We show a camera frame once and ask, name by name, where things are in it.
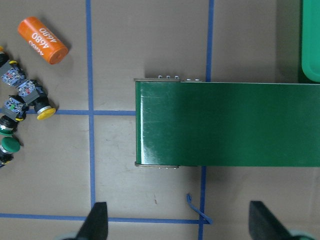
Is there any green plastic tray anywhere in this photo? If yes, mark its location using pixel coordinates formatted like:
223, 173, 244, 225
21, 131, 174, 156
301, 0, 320, 83

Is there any orange 4680 cylinder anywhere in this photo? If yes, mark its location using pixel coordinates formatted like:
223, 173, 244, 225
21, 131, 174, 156
17, 16, 69, 65

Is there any green conveyor belt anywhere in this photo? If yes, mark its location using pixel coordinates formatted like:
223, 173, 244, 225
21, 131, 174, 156
135, 78, 320, 167

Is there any yellow push button switch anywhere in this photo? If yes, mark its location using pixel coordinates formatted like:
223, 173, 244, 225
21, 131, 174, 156
16, 79, 56, 121

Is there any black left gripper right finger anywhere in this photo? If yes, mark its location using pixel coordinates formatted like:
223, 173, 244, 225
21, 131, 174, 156
248, 200, 292, 240

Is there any green push button switch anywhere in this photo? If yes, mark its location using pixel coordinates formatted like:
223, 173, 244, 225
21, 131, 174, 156
0, 95, 29, 136

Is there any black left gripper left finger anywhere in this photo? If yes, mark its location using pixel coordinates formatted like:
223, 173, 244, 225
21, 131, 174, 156
75, 202, 108, 240

